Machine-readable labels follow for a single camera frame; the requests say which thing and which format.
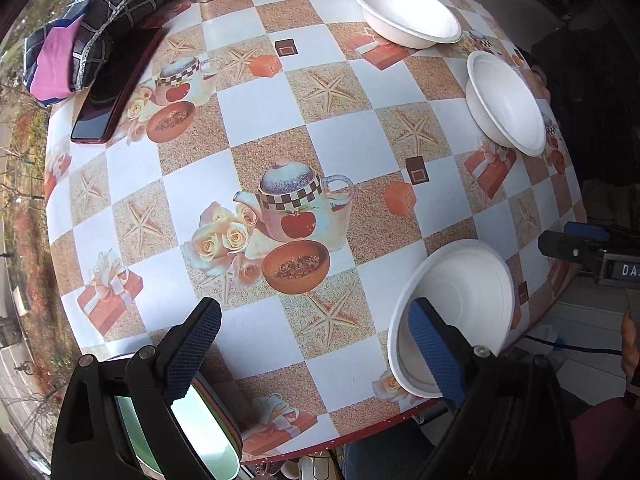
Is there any printed checkered tablecloth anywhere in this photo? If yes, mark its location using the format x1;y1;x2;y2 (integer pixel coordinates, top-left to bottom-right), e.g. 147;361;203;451
44;0;588;463

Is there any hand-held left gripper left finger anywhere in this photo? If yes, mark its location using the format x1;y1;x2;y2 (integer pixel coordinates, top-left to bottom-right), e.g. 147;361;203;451
50;296;223;480

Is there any person's right hand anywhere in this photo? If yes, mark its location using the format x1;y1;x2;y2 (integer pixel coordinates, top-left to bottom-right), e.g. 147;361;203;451
620;309;640;396

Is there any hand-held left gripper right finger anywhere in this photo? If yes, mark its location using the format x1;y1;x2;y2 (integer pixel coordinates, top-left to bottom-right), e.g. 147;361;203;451
407;296;576;480

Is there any black cable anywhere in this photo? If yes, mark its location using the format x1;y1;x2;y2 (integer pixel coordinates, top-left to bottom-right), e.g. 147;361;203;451
520;332;626;357

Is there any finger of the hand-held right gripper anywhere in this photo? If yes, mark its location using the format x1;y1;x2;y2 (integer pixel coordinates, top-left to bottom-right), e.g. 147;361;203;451
538;230;608;273
564;221;612;242

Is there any white plastic bag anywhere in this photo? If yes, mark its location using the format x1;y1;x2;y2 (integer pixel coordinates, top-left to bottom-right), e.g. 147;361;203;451
527;324;568;361

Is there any person's left leg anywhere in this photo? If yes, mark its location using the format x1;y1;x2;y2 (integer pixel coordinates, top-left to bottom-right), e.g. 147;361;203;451
342;420;436;480

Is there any white plastic object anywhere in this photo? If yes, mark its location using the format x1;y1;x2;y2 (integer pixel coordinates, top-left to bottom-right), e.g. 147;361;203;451
250;452;346;480

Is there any dark red smartphone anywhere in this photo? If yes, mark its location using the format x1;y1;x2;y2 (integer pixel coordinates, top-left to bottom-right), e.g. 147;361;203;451
70;25;166;146

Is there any person's maroon jacket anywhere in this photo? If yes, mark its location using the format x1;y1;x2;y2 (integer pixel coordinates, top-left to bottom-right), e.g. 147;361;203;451
565;395;640;480

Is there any white bowl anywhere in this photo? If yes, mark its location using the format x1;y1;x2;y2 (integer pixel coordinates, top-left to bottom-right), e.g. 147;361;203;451
387;239;516;400
351;0;463;50
466;50;547;157

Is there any green plate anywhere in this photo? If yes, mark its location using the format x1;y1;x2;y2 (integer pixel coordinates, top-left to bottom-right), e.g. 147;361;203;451
112;380;241;478

